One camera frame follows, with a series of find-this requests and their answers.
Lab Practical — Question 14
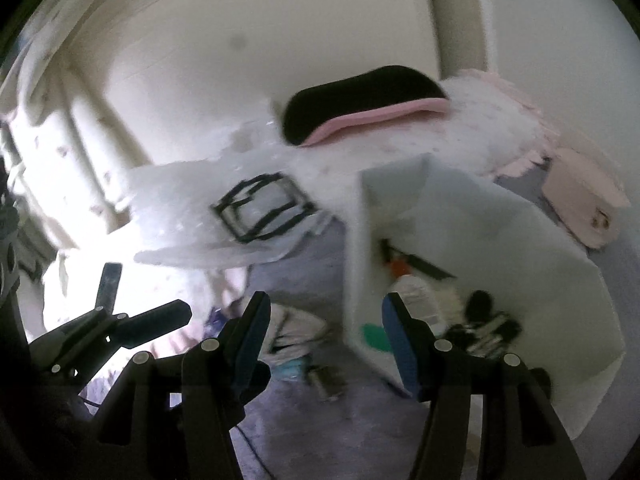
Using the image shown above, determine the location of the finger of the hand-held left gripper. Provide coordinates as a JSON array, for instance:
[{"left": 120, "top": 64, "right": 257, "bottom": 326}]
[
  {"left": 47, "top": 262, "right": 123, "bottom": 356},
  {"left": 52, "top": 300, "right": 193, "bottom": 376}
]

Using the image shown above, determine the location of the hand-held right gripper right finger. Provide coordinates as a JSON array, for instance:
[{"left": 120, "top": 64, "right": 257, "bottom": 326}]
[{"left": 381, "top": 292, "right": 588, "bottom": 480}]

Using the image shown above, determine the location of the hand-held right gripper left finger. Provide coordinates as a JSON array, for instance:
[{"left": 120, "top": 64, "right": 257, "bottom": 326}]
[{"left": 92, "top": 290, "right": 273, "bottom": 480}]

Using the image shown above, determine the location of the white lotion bottle orange cap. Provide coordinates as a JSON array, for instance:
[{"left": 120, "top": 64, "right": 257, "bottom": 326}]
[{"left": 387, "top": 255, "right": 446, "bottom": 336}]

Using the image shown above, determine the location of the black fuzzy object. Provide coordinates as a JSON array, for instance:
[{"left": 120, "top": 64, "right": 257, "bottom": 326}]
[{"left": 445, "top": 290, "right": 523, "bottom": 356}]

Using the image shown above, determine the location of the white storage box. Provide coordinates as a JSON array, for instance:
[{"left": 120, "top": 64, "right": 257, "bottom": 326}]
[{"left": 345, "top": 155, "right": 626, "bottom": 441}]

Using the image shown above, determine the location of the pink ruffled blanket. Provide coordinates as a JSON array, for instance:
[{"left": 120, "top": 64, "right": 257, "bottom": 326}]
[{"left": 42, "top": 250, "right": 251, "bottom": 341}]

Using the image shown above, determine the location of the cream pouch with dark bow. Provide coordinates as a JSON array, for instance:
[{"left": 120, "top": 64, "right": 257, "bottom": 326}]
[{"left": 270, "top": 307, "right": 331, "bottom": 356}]

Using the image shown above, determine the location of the olive metallic cylinder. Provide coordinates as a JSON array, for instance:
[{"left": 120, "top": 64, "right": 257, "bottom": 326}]
[{"left": 307, "top": 365, "right": 348, "bottom": 401}]

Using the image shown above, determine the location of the clear bag with black print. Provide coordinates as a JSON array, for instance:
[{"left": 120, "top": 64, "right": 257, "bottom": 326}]
[{"left": 120, "top": 110, "right": 341, "bottom": 271}]

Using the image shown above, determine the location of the purple fluffy blanket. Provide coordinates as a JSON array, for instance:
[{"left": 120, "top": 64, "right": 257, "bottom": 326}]
[{"left": 75, "top": 170, "right": 640, "bottom": 480}]

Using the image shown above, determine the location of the cream embroidered quilt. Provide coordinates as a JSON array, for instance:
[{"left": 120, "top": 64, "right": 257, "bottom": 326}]
[{"left": 0, "top": 0, "right": 131, "bottom": 271}]

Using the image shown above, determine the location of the pink pouch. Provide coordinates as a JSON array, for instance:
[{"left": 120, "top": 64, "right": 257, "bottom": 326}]
[{"left": 542, "top": 147, "right": 632, "bottom": 251}]

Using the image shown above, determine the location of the black plastic frame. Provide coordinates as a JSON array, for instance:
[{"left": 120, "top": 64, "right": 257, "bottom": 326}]
[{"left": 210, "top": 172, "right": 316, "bottom": 243}]

